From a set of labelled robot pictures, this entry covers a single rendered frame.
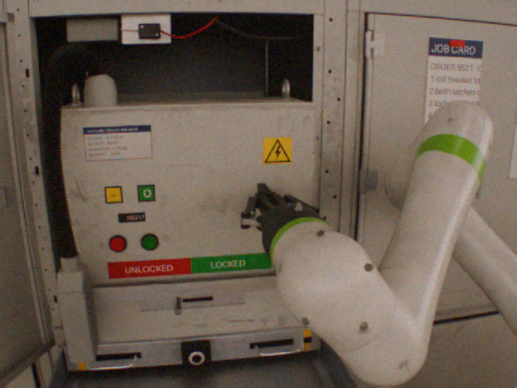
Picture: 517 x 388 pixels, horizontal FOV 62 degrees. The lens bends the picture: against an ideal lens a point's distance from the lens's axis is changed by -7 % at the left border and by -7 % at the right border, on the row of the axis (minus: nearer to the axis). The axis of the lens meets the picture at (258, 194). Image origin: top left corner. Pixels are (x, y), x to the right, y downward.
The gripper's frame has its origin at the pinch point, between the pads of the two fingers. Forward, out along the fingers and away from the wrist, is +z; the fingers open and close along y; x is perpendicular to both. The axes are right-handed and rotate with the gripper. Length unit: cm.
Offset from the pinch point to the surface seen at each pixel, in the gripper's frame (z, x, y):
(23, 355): 11, -38, -53
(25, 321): 14, -30, -52
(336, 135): 16.7, 8.1, 19.6
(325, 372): -4.1, -38.0, 12.2
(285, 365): 0.7, -38.3, 4.9
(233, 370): 0.8, -38.3, -6.5
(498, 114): 15, 13, 61
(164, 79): 95, 18, -18
